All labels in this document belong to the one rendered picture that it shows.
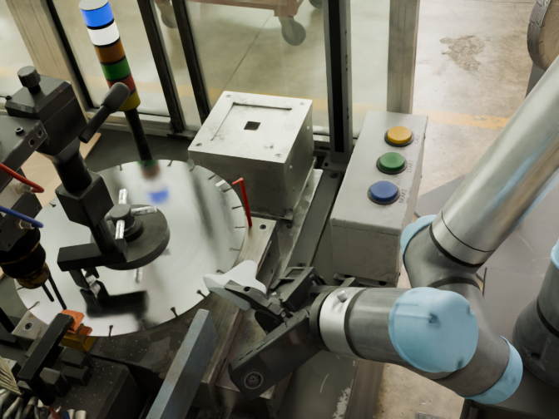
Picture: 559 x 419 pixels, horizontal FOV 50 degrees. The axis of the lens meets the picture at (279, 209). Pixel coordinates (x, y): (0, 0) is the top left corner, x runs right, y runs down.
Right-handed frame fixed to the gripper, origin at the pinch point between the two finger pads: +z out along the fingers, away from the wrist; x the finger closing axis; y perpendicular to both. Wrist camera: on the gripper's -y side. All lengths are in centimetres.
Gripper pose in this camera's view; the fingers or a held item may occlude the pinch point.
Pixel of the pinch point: (231, 322)
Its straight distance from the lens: 83.4
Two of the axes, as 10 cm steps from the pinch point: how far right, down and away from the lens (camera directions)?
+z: -6.0, 0.8, 7.9
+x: -5.3, -7.8, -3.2
